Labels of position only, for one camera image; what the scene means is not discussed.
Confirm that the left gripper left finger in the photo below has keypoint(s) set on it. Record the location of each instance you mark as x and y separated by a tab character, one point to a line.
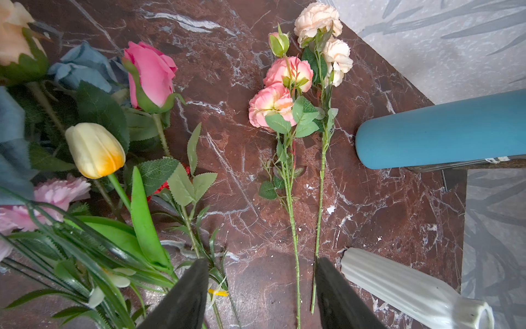
184	305

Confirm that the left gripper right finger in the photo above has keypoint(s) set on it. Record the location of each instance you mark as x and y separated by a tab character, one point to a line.
339	305

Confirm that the red carnation stem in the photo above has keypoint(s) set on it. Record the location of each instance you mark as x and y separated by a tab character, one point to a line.
182	189

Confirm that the small pink rose stem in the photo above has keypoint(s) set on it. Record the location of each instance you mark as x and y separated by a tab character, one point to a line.
281	109

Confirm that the small peach rose stem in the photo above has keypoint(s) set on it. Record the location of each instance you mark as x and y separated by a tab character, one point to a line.
317	29

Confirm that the white ribbed vase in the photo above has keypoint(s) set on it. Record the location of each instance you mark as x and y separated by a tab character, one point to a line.
424	298

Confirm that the teal ceramic vase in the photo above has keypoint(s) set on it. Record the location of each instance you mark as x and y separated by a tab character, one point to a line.
476	129

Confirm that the yellow tulip stem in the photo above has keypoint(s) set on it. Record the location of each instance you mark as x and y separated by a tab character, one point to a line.
98	154

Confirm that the magenta rose bud stem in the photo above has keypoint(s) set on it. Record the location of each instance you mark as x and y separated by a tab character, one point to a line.
151	74

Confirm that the blue hydrangea flower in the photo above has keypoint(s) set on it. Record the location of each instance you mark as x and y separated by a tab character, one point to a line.
41	102

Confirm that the peach rose on hydrangea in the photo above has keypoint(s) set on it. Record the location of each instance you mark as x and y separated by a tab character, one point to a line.
18	37

